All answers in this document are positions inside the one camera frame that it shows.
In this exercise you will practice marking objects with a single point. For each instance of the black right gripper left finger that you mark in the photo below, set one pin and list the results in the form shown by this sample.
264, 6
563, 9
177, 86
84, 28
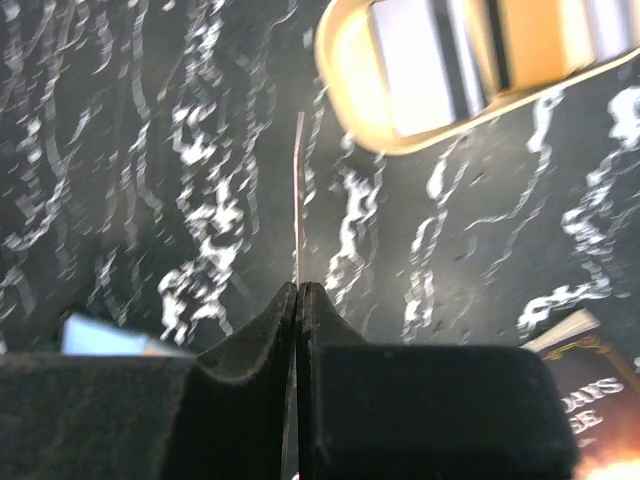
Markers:
217, 415

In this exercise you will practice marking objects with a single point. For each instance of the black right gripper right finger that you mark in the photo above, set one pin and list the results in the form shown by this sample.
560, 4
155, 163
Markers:
391, 411

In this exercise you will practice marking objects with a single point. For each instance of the thin card seen edge-on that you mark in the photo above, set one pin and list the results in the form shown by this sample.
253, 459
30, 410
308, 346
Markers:
298, 198

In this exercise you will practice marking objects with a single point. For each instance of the white magnetic stripe card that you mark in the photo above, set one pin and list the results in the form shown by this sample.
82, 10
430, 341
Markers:
430, 66

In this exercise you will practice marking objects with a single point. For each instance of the blue credit card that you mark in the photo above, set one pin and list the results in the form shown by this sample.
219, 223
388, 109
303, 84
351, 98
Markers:
85, 336

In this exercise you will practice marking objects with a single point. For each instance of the white stack of cards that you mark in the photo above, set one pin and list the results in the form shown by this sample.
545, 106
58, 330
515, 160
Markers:
539, 42

